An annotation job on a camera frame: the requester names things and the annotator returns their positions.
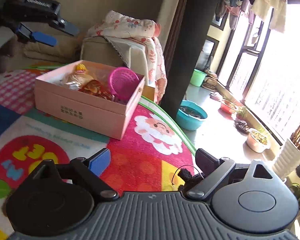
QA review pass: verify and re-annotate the packaged bread bag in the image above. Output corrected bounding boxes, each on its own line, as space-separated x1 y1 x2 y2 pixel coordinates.
59 70 94 90

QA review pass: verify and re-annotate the red snack packet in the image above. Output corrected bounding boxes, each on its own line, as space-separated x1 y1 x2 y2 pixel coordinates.
78 80 114 101

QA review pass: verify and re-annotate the pink plastic basket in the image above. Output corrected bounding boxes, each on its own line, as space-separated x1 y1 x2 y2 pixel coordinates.
108 67 140 101

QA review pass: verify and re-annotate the black plush toy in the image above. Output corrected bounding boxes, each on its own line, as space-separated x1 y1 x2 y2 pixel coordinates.
171 165 206 193

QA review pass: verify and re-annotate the brown gloved left hand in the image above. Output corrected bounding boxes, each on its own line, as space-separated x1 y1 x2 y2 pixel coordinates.
0 35 18 74

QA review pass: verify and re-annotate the beige sofa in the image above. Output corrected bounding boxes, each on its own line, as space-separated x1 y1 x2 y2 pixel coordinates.
5 22 156 91

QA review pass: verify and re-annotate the cream folded blanket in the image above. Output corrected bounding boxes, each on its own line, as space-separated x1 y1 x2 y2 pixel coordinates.
23 35 81 63

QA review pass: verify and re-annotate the orange toy egg shell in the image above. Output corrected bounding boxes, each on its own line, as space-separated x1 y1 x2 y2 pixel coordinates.
75 63 87 74

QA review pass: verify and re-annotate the round beige planter bowl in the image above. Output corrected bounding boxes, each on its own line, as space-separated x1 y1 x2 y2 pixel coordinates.
246 128 271 153

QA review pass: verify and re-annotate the floral baby blanket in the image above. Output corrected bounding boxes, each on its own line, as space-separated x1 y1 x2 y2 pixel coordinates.
86 11 167 103

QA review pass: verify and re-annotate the teal plastic basin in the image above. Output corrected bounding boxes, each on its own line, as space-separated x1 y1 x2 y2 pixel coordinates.
175 100 207 131

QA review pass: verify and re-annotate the colourful play mat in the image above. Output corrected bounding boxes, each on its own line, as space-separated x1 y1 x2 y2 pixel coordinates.
0 64 198 240

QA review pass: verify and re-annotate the red plastic basin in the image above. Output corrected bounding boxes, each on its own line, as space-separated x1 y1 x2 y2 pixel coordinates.
221 100 238 114

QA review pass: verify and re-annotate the pink cardboard box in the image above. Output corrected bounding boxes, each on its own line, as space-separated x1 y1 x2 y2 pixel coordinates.
34 60 145 140

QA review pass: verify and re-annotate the white ribbed plant pot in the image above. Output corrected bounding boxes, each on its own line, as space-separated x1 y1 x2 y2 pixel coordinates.
272 139 300 181

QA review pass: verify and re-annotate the green plastic bucket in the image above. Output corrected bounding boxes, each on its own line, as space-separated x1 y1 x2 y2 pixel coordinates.
190 69 207 87

